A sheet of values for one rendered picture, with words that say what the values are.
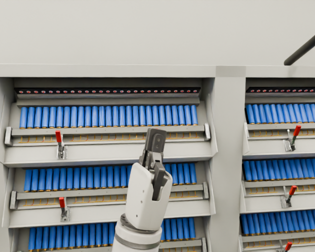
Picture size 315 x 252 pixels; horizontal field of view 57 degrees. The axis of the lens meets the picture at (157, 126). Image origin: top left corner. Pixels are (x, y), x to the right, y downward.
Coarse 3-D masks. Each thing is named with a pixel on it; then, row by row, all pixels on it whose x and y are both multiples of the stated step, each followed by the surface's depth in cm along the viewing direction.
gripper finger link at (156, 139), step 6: (150, 132) 51; (156, 132) 52; (162, 132) 52; (150, 138) 52; (156, 138) 51; (162, 138) 52; (150, 144) 52; (156, 144) 51; (162, 144) 52; (150, 150) 52; (156, 150) 51; (162, 150) 53; (156, 156) 51
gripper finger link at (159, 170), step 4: (156, 164) 49; (160, 164) 50; (156, 168) 49; (160, 168) 48; (164, 168) 48; (156, 172) 48; (160, 172) 48; (164, 172) 48; (156, 176) 48; (160, 176) 48; (156, 180) 48; (160, 180) 48; (152, 184) 49; (156, 184) 49; (160, 184) 49; (156, 188) 49; (156, 192) 49; (152, 196) 49; (156, 196) 49
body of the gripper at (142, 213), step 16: (144, 176) 49; (128, 192) 55; (144, 192) 48; (160, 192) 49; (128, 208) 53; (144, 208) 48; (160, 208) 49; (128, 224) 50; (144, 224) 49; (160, 224) 50
